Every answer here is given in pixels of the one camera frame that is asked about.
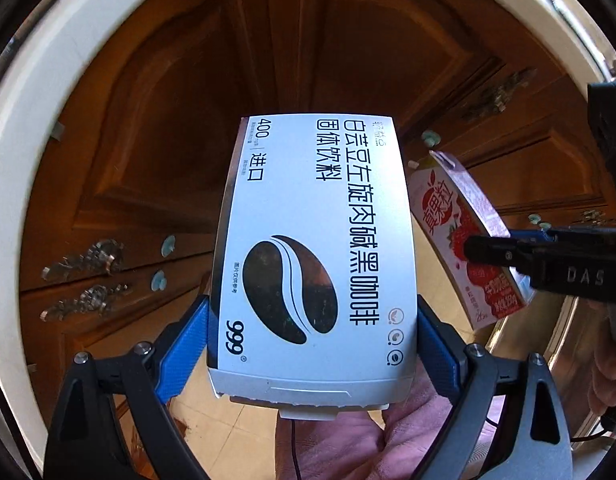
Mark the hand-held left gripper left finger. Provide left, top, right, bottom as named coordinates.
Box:
left=45, top=295, right=211, bottom=480

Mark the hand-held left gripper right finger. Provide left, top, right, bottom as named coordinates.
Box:
left=417, top=295, right=574, bottom=480

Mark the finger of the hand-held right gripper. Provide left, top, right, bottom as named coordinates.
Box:
left=508, top=226, right=609, bottom=241
left=463, top=233, right=539, bottom=273

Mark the white coffee box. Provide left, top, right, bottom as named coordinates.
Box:
left=205, top=115, right=419, bottom=422

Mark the person's right hand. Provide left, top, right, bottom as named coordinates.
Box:
left=590, top=330, right=616, bottom=413

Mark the person's right leg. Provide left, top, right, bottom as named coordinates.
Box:
left=383, top=362, right=461, bottom=480

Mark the person's leg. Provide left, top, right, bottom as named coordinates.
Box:
left=383, top=362, right=461, bottom=480
left=275, top=407, right=389, bottom=480

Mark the person's left leg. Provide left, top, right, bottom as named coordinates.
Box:
left=275, top=407, right=389, bottom=480

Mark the ornate metal cabinet handle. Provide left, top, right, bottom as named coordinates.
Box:
left=40, top=285, right=131, bottom=321
left=570, top=209, right=616, bottom=228
left=40, top=240, right=126, bottom=281
left=458, top=70, right=531, bottom=123

